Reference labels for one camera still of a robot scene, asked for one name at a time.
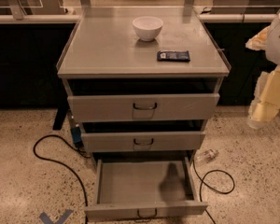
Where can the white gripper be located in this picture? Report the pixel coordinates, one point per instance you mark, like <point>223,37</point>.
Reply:
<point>279,42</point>

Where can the clear plastic bottle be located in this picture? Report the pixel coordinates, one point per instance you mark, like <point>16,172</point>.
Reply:
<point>206,157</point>

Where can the grey metal drawer cabinet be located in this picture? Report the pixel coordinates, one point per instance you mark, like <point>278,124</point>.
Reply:
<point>106,57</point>

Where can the grey open bottom drawer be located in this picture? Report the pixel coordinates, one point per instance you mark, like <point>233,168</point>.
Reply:
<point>153,188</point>

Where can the white ceramic bowl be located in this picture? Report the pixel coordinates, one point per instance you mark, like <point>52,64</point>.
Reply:
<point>147,28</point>

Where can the grey middle drawer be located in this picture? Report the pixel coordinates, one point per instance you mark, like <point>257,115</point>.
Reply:
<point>150,141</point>

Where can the dark counter with light top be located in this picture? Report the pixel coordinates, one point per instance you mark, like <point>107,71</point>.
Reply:
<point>29,53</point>

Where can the grey top drawer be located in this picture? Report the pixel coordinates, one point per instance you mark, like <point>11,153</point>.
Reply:
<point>143,107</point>

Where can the blue power adapter box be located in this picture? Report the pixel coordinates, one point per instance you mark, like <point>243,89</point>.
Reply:
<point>76,136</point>

